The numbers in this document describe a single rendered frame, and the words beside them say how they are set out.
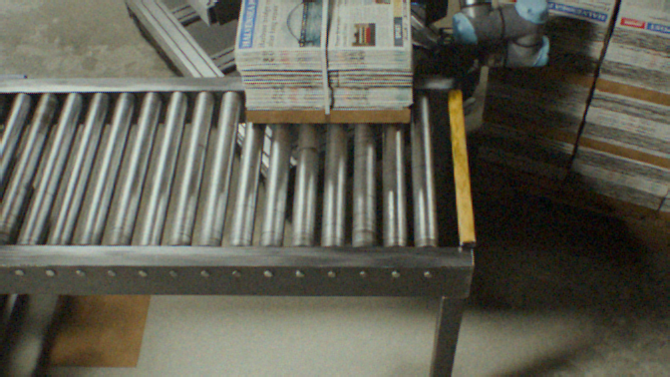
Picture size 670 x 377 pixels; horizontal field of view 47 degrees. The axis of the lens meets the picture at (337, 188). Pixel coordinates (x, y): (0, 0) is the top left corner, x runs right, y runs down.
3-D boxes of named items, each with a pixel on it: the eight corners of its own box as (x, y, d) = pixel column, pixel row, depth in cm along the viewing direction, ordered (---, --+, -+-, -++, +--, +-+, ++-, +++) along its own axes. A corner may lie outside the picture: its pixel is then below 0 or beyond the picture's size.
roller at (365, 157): (379, 98, 189) (371, 84, 185) (379, 260, 160) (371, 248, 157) (360, 103, 191) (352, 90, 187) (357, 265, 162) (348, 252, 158)
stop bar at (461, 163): (462, 95, 183) (462, 89, 181) (476, 247, 156) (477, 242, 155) (448, 95, 183) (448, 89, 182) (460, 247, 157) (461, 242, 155)
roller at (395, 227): (406, 97, 188) (397, 84, 185) (412, 259, 159) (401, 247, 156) (388, 103, 190) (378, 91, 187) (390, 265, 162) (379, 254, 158)
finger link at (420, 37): (406, 20, 195) (440, 30, 192) (405, 38, 199) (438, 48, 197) (400, 27, 193) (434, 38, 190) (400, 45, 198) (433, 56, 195)
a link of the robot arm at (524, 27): (507, 16, 176) (502, 52, 184) (555, 9, 176) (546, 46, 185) (498, -6, 180) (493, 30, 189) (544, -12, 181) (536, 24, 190)
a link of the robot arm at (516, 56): (547, 26, 189) (541, 52, 196) (502, 26, 190) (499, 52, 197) (552, 48, 185) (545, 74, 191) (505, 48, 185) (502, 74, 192)
